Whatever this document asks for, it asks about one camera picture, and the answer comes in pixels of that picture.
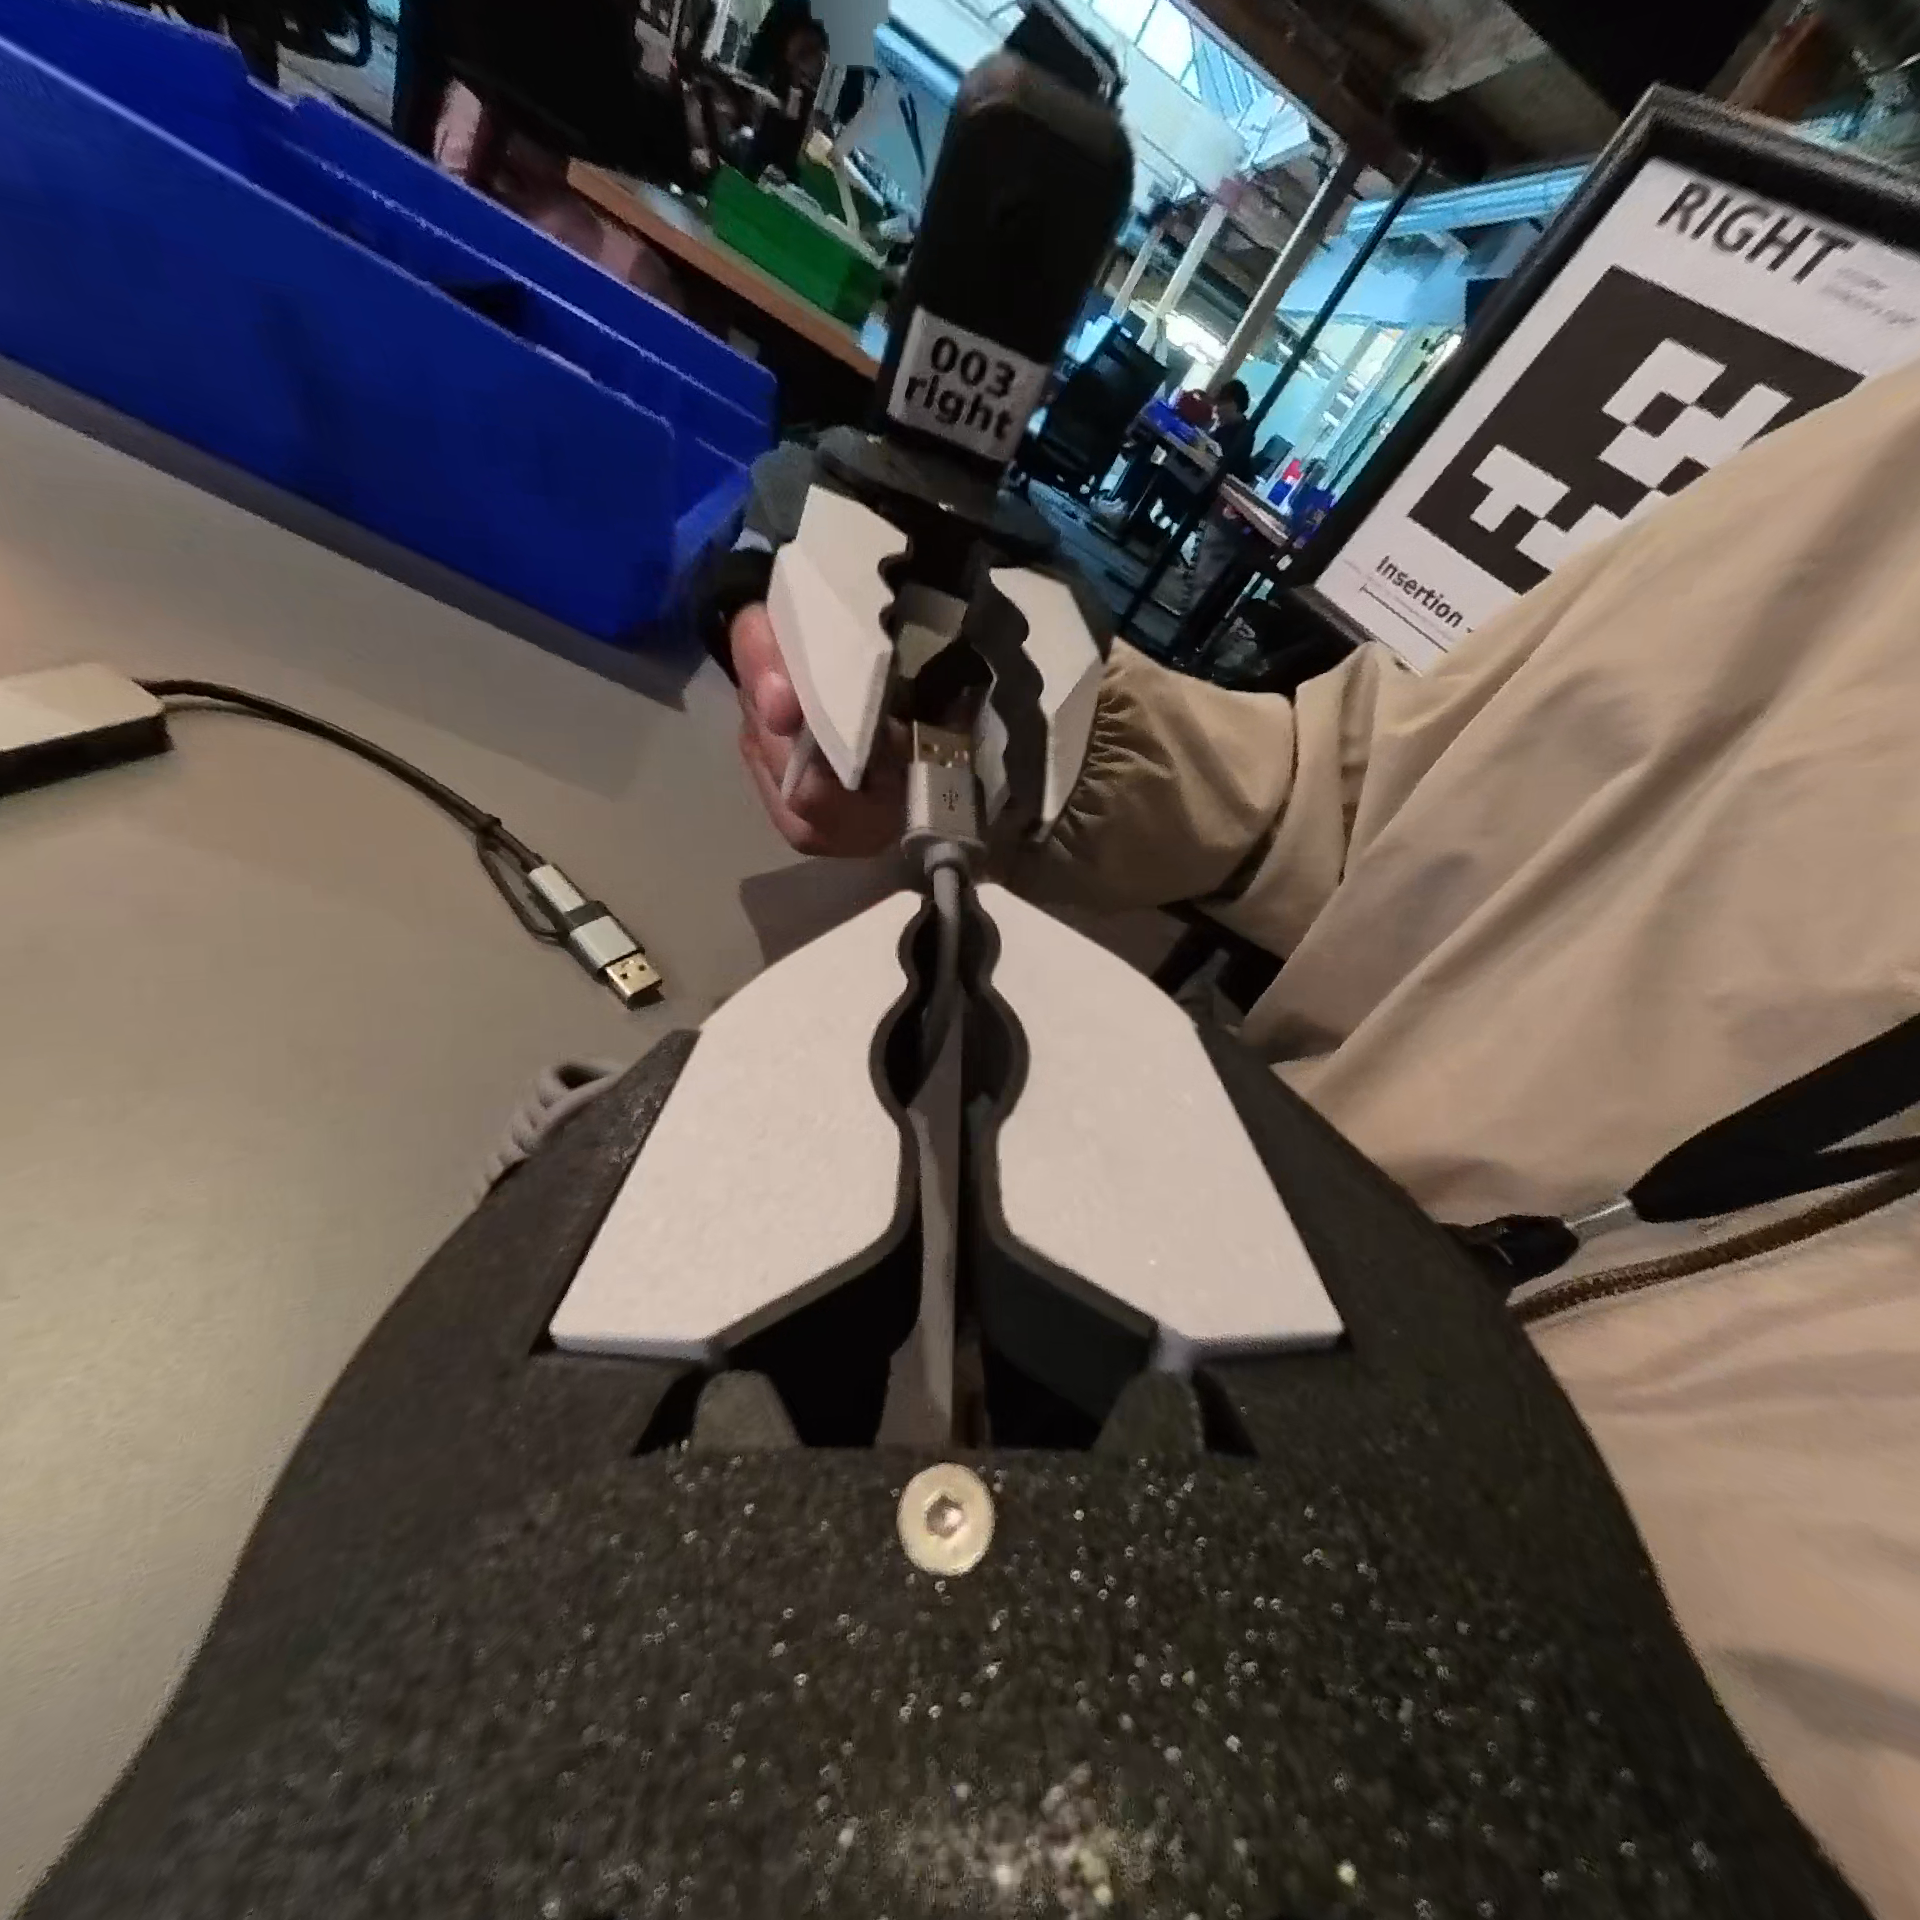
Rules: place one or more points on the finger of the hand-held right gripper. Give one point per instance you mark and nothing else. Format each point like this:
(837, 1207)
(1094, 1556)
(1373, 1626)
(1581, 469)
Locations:
(1072, 692)
(832, 630)

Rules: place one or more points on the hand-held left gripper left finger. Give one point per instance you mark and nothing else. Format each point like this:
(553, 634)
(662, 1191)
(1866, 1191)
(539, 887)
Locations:
(750, 1170)

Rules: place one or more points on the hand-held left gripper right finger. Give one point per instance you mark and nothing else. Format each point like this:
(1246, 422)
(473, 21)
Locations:
(1154, 1170)

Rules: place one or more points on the person's right forearm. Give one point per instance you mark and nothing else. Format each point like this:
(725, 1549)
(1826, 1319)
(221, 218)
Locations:
(1500, 721)

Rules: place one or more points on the grey usb hub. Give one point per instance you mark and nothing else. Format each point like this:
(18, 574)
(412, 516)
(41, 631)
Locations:
(76, 727)

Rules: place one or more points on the person's right hand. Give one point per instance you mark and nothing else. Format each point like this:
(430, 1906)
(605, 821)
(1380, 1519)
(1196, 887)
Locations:
(796, 797)

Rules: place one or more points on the green plastic bin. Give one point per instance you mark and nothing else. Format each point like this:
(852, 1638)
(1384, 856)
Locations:
(796, 247)

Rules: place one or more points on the brown wooden table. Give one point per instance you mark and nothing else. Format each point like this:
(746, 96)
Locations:
(661, 225)

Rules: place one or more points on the blue plastic bin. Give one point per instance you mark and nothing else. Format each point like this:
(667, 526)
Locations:
(376, 390)

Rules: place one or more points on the framed marker tag sign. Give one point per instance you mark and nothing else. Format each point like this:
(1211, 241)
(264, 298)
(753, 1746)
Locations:
(1621, 422)

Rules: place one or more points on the person's beige jacket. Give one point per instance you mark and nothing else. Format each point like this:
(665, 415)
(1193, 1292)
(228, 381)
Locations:
(1769, 1501)

